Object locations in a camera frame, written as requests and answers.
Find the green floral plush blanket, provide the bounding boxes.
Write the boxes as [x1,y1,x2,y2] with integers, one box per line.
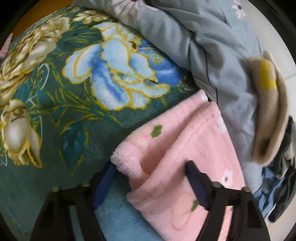
[1,7,196,240]

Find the beige yellow plaid garment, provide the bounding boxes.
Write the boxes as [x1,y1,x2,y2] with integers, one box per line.
[248,51,288,166]

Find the dark clothes pile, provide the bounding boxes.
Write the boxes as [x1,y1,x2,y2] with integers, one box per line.
[268,116,295,222]

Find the pink fleece pajama pants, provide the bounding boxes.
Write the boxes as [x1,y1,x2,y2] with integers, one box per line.
[111,90,245,240]

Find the grey floral quilt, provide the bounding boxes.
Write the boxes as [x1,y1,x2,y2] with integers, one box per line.
[73,1,262,192]

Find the blue denim garment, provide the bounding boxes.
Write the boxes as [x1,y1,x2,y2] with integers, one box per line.
[253,162,285,219]

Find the pink knitted cloth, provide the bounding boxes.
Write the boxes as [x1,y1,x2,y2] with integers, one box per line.
[0,33,13,61]

